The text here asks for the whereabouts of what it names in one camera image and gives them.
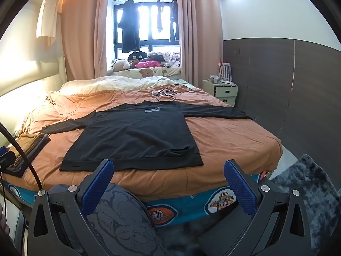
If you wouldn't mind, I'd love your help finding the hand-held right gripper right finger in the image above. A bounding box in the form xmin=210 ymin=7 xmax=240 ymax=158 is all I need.
xmin=223 ymin=159 xmax=316 ymax=256

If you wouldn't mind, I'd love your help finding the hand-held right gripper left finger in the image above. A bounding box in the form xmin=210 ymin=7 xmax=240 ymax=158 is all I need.
xmin=27 ymin=159 xmax=115 ymax=256

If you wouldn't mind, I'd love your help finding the black long-sleeve shirt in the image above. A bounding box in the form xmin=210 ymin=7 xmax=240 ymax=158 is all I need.
xmin=40 ymin=101 xmax=253 ymax=172

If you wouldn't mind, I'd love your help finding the stack of folded clothes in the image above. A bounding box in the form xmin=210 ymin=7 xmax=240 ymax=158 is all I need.
xmin=5 ymin=133 xmax=52 ymax=178

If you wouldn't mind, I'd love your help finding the person's grey patterned pants leg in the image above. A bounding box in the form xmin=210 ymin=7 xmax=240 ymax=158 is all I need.
xmin=87 ymin=183 xmax=167 ymax=256

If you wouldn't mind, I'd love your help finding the orange blanket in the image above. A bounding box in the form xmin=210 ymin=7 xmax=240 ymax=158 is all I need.
xmin=5 ymin=84 xmax=283 ymax=195

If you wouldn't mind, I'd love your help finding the teal printed bed sheet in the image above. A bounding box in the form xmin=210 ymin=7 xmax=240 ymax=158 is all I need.
xmin=0 ymin=170 xmax=270 ymax=226

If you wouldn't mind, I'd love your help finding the grey shaggy rug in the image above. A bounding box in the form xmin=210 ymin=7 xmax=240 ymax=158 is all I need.
xmin=270 ymin=153 xmax=339 ymax=249

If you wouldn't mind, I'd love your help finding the cream padded headboard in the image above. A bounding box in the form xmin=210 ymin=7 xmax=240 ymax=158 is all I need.
xmin=0 ymin=55 xmax=68 ymax=144

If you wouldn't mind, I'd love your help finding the cream nightstand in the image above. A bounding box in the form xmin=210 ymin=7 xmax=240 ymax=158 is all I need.
xmin=202 ymin=79 xmax=239 ymax=106

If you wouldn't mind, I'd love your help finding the cream duvet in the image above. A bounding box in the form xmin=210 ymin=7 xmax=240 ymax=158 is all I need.
xmin=61 ymin=76 xmax=178 ymax=94

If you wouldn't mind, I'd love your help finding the striped bag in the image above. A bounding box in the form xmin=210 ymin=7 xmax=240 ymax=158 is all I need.
xmin=217 ymin=58 xmax=233 ymax=83

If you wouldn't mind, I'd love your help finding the cream plush toy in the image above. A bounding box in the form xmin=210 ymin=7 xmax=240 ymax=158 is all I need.
xmin=108 ymin=58 xmax=131 ymax=73

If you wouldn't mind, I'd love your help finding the pink plush toy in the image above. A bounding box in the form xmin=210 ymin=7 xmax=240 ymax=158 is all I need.
xmin=134 ymin=60 xmax=163 ymax=69

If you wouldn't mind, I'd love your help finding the black plush toy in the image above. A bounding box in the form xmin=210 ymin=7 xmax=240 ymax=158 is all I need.
xmin=127 ymin=49 xmax=149 ymax=62

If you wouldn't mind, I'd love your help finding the pink curtain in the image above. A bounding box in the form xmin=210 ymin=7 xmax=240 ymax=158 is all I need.
xmin=62 ymin=0 xmax=113 ymax=82
xmin=175 ymin=0 xmax=225 ymax=89

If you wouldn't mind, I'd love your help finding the floral cloth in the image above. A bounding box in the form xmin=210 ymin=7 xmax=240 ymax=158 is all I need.
xmin=162 ymin=51 xmax=182 ymax=68

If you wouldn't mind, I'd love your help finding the hanging white shirt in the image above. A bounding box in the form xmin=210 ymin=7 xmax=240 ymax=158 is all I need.
xmin=36 ymin=0 xmax=63 ymax=46

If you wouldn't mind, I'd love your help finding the hanging dark garment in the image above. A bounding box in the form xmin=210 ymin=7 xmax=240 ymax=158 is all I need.
xmin=169 ymin=0 xmax=179 ymax=41
xmin=156 ymin=0 xmax=165 ymax=32

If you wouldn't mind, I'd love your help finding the thin black charging cable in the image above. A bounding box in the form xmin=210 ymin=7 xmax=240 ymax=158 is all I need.
xmin=153 ymin=85 xmax=193 ymax=102

